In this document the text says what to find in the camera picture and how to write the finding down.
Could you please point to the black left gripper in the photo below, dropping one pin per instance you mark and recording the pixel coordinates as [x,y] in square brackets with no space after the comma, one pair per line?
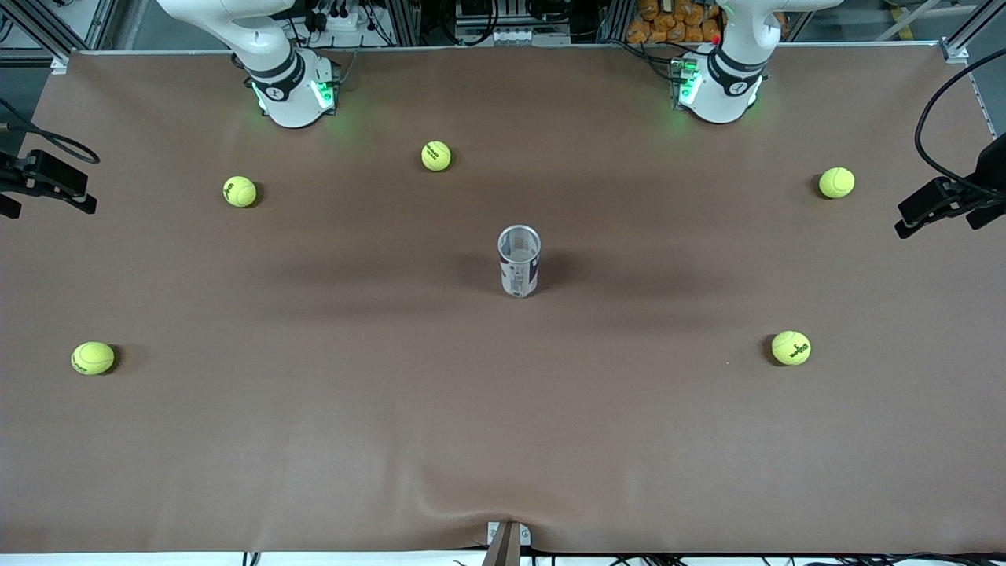
[992,174]

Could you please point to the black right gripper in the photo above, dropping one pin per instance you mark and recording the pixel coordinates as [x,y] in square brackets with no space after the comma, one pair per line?
[9,178]

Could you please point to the white blue tennis ball can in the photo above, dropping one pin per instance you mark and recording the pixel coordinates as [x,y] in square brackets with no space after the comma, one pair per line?
[519,275]

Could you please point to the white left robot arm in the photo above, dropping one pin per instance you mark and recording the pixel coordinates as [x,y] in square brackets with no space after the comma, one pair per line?
[731,98]

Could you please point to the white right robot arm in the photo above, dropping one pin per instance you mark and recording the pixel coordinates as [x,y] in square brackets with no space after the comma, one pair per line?
[291,102]

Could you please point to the yellow tennis ball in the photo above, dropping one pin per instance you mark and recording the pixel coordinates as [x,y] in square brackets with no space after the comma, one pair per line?
[836,182]
[240,192]
[436,156]
[791,347]
[93,358]

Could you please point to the bag of orange items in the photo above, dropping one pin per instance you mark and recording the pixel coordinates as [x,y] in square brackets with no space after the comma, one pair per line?
[668,23]

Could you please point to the white power strip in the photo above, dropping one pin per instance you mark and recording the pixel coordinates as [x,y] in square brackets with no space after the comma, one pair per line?
[342,20]

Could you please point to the grey equipment unit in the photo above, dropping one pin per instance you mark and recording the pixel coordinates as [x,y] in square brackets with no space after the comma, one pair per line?
[511,35]

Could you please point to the metal corner bracket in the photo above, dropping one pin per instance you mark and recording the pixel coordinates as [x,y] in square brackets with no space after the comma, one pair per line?
[956,53]
[60,64]

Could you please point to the aluminium frame rack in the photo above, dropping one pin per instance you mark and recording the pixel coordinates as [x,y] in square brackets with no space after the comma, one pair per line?
[977,25]

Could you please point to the metal mount bracket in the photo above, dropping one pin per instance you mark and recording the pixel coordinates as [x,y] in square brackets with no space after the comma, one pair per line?
[507,542]

